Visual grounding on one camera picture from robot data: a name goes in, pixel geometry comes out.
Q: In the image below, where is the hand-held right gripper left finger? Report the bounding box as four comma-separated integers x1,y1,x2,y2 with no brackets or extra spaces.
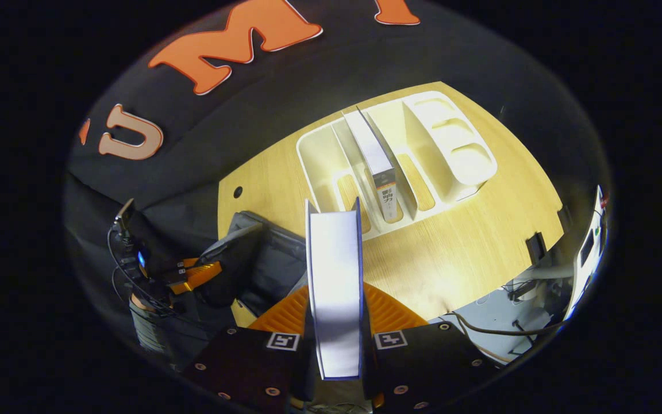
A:
182,285,317,413

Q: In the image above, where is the black floor cable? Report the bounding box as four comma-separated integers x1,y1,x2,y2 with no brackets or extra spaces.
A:
440,312,564,338

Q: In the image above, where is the white control box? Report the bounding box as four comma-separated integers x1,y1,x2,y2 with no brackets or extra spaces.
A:
564,184,609,320

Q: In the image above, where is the white book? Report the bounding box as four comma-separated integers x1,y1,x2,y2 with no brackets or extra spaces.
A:
342,106,405,224

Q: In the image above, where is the white table frame bar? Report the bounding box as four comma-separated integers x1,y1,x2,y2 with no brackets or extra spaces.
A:
503,266,573,283

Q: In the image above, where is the blue book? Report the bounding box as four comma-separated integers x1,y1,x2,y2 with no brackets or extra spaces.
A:
305,197,365,381

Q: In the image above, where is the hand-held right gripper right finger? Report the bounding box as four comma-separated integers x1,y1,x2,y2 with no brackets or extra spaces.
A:
361,282,503,413

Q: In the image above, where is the white bookshelf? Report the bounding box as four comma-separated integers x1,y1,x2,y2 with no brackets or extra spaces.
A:
297,90,499,241

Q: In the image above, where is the grey schoolbag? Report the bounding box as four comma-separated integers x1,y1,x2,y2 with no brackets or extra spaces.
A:
199,210,312,318

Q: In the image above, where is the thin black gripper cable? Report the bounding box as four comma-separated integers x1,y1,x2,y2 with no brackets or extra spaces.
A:
107,227,172,316

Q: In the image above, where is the black backdrop cloth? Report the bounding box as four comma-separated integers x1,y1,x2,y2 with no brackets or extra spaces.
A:
62,0,607,369

